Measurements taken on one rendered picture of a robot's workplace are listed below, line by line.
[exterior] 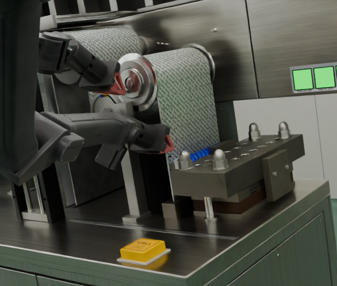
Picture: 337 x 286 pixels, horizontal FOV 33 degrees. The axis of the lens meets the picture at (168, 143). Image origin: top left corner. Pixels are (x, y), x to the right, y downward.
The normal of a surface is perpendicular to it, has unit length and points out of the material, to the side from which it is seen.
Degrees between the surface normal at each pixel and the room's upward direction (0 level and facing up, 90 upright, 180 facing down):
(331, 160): 90
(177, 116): 91
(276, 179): 90
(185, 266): 0
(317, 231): 90
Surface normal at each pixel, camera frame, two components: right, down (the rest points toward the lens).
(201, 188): -0.62, 0.23
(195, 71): 0.77, -0.01
